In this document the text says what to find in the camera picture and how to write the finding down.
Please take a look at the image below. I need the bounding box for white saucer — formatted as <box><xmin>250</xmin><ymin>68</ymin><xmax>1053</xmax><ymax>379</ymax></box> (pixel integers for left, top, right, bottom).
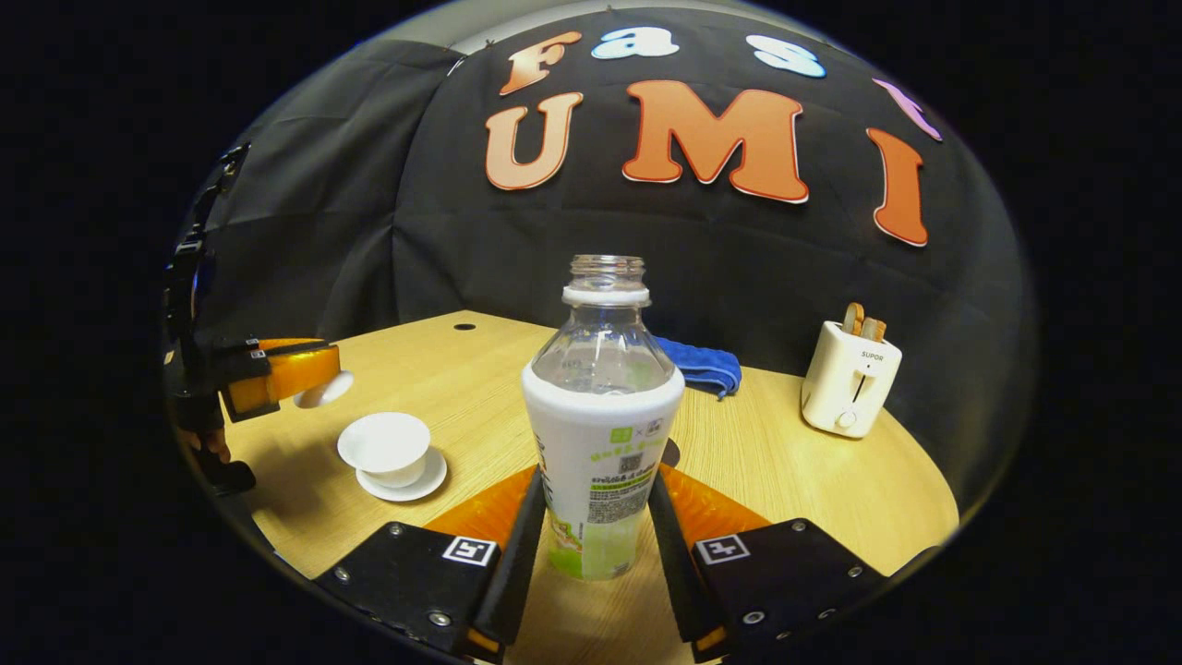
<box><xmin>355</xmin><ymin>445</ymin><xmax>450</xmax><ymax>503</ymax></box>

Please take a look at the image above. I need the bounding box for blue folded towel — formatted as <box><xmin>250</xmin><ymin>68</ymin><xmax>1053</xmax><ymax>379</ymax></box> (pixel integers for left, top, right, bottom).
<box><xmin>654</xmin><ymin>336</ymin><xmax>743</xmax><ymax>401</ymax></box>

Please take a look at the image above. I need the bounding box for clear water bottle green label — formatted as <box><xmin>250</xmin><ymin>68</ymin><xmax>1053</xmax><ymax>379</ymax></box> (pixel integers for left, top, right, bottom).
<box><xmin>521</xmin><ymin>255</ymin><xmax>687</xmax><ymax>582</ymax></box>

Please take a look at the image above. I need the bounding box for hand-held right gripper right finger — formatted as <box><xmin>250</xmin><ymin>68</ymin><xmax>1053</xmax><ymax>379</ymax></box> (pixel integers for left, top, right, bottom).
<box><xmin>646</xmin><ymin>462</ymin><xmax>894</xmax><ymax>662</ymax></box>

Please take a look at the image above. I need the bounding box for black backdrop cloth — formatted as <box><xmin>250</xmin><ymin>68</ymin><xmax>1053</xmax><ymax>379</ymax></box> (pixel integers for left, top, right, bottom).
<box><xmin>180</xmin><ymin>5</ymin><xmax>1040</xmax><ymax>518</ymax></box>

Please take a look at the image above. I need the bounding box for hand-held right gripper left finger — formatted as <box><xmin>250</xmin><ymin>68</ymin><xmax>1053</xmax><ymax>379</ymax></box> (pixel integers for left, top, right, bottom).
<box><xmin>314</xmin><ymin>465</ymin><xmax>548</xmax><ymax>662</ymax></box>

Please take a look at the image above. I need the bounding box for white toaster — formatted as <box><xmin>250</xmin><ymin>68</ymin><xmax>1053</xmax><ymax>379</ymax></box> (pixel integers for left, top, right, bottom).
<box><xmin>800</xmin><ymin>320</ymin><xmax>904</xmax><ymax>440</ymax></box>

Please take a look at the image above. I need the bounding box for white teacup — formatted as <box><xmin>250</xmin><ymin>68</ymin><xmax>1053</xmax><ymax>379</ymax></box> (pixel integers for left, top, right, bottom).
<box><xmin>336</xmin><ymin>411</ymin><xmax>433</xmax><ymax>490</ymax></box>

